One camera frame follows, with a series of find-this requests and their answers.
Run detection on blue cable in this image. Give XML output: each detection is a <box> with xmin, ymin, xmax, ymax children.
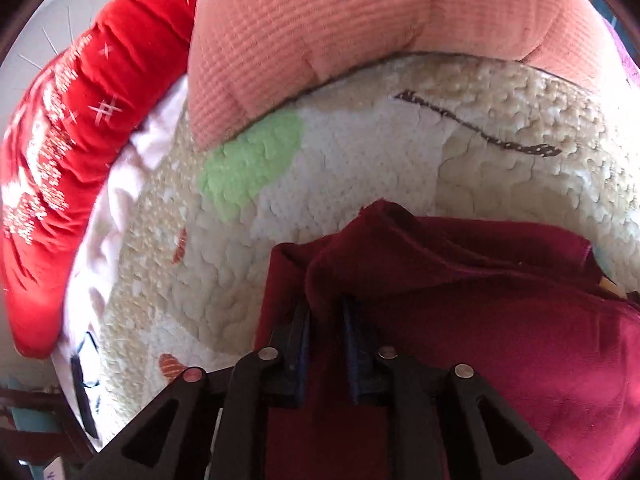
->
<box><xmin>75</xmin><ymin>331</ymin><xmax>103</xmax><ymax>391</ymax></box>

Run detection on red floral quilt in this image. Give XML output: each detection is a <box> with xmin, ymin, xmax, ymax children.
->
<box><xmin>0</xmin><ymin>0</ymin><xmax>211</xmax><ymax>360</ymax></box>

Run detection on dark wooden chair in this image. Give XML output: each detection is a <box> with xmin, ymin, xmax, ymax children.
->
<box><xmin>0</xmin><ymin>385</ymin><xmax>96</xmax><ymax>480</ymax></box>

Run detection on purple pillow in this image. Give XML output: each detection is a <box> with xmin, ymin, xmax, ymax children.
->
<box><xmin>602</xmin><ymin>15</ymin><xmax>640</xmax><ymax>86</ymax></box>

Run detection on cream patterned quilted bedspread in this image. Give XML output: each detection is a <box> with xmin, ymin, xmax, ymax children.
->
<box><xmin>62</xmin><ymin>52</ymin><xmax>640</xmax><ymax>453</ymax></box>

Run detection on pink ribbed pillow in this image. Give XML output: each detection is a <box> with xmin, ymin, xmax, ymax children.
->
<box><xmin>187</xmin><ymin>0</ymin><xmax>626</xmax><ymax>153</ymax></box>

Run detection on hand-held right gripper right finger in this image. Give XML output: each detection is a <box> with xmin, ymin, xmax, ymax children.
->
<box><xmin>340</xmin><ymin>296</ymin><xmax>578</xmax><ymax>480</ymax></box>

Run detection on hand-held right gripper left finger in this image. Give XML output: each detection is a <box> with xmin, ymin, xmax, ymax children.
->
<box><xmin>80</xmin><ymin>300</ymin><xmax>313</xmax><ymax>480</ymax></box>

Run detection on maroon sweater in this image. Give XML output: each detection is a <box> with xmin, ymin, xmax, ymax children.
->
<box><xmin>255</xmin><ymin>199</ymin><xmax>640</xmax><ymax>480</ymax></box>

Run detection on white round headboard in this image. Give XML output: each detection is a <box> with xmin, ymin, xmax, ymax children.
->
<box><xmin>0</xmin><ymin>0</ymin><xmax>151</xmax><ymax>131</ymax></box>

